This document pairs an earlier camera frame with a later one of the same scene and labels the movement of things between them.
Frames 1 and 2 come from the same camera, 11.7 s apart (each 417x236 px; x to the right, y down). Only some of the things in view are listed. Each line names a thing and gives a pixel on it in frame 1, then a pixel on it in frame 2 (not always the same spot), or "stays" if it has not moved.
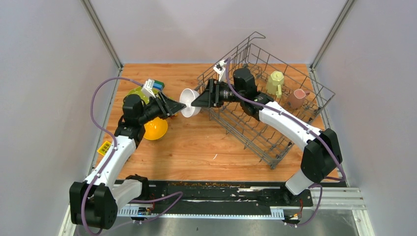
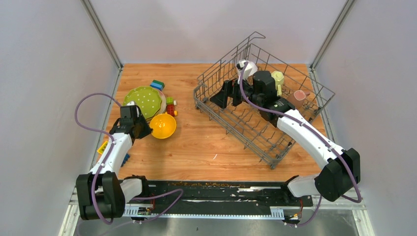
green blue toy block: [158, 85] stays
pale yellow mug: [274, 83] stays
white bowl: [187, 96] -> [251, 69]
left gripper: [166, 105] -> [147, 130]
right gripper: [210, 97] -> [221, 99]
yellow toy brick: [104, 148] stays
